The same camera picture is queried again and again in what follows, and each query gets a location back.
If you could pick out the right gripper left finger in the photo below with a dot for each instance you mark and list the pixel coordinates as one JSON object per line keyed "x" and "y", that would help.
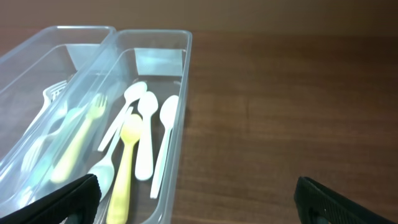
{"x": 76, "y": 202}

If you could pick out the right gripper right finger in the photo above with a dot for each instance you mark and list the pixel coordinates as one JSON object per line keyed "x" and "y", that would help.
{"x": 317, "y": 203}

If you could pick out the white spoon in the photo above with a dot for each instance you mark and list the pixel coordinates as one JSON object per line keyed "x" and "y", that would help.
{"x": 147, "y": 106}
{"x": 104, "y": 169}
{"x": 131, "y": 94}
{"x": 167, "y": 118}

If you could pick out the cream white fork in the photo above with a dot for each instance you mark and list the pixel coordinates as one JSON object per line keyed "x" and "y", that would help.
{"x": 34, "y": 151}

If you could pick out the yellow-green spoon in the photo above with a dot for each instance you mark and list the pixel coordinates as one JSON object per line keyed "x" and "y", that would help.
{"x": 120, "y": 199}

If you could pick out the yellow fork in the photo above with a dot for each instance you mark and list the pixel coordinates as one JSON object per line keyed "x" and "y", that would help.
{"x": 65, "y": 165}

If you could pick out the tall white fork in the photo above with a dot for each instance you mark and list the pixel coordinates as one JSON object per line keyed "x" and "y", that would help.
{"x": 50, "y": 94}

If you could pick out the light blue fork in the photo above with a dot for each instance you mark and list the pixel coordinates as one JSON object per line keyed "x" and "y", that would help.
{"x": 33, "y": 178}

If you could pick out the right clear plastic container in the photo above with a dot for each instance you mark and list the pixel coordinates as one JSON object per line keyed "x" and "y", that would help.
{"x": 161, "y": 59}

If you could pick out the clear plastic container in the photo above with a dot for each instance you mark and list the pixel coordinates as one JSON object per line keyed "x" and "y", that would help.
{"x": 161, "y": 59}
{"x": 52, "y": 55}

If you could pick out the left clear plastic container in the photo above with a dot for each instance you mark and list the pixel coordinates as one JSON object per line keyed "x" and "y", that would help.
{"x": 52, "y": 55}

